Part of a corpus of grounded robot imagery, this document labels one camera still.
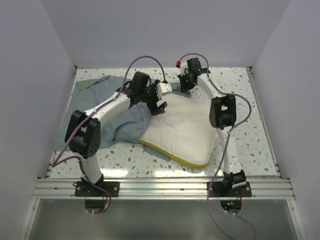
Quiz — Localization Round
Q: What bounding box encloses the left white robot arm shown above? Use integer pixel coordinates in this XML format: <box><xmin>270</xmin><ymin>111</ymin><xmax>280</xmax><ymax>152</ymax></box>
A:
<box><xmin>64</xmin><ymin>71</ymin><xmax>172</xmax><ymax>197</ymax></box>

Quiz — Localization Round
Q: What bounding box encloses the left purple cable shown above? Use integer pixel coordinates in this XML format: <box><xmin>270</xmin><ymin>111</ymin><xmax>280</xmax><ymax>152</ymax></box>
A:
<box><xmin>51</xmin><ymin>56</ymin><xmax>168</xmax><ymax>168</ymax></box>

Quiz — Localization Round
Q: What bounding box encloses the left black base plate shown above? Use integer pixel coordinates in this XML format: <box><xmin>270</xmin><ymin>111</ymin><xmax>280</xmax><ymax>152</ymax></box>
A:
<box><xmin>72</xmin><ymin>180</ymin><xmax>120</xmax><ymax>198</ymax></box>

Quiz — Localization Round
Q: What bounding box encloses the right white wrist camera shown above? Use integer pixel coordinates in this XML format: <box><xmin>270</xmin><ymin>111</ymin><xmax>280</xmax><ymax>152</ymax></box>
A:
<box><xmin>175</xmin><ymin>60</ymin><xmax>190</xmax><ymax>76</ymax></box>

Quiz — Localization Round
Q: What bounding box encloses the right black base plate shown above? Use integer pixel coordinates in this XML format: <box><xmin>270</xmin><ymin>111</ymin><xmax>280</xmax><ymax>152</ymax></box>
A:
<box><xmin>206</xmin><ymin>181</ymin><xmax>253</xmax><ymax>198</ymax></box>

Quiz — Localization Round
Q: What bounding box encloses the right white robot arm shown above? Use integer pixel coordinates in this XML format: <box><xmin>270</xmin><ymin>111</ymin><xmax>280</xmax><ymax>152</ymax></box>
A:
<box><xmin>176</xmin><ymin>57</ymin><xmax>247</xmax><ymax>197</ymax></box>

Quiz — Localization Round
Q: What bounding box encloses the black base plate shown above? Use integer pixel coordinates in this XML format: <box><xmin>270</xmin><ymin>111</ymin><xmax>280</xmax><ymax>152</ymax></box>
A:
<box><xmin>72</xmin><ymin>180</ymin><xmax>120</xmax><ymax>198</ymax></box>
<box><xmin>206</xmin><ymin>181</ymin><xmax>253</xmax><ymax>198</ymax></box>

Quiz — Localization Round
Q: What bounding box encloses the aluminium front rail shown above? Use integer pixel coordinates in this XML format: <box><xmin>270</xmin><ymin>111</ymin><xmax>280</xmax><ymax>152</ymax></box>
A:
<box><xmin>32</xmin><ymin>177</ymin><xmax>295</xmax><ymax>200</ymax></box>

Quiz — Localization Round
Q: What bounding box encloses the white pillow yellow edge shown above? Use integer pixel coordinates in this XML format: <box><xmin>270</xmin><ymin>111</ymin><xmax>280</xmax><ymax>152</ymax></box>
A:
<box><xmin>139</xmin><ymin>94</ymin><xmax>218</xmax><ymax>169</ymax></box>

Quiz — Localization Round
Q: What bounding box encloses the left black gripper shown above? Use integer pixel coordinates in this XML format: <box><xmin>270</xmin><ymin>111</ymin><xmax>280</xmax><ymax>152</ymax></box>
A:
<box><xmin>139</xmin><ymin>80</ymin><xmax>167</xmax><ymax>116</ymax></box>

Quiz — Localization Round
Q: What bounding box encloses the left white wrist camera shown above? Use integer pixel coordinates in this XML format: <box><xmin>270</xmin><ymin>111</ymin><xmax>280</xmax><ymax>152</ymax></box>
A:
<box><xmin>156</xmin><ymin>82</ymin><xmax>173</xmax><ymax>99</ymax></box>

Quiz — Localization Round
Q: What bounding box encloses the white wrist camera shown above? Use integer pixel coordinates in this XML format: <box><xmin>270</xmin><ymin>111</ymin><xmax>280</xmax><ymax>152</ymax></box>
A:
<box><xmin>156</xmin><ymin>82</ymin><xmax>173</xmax><ymax>99</ymax></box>
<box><xmin>175</xmin><ymin>60</ymin><xmax>190</xmax><ymax>76</ymax></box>

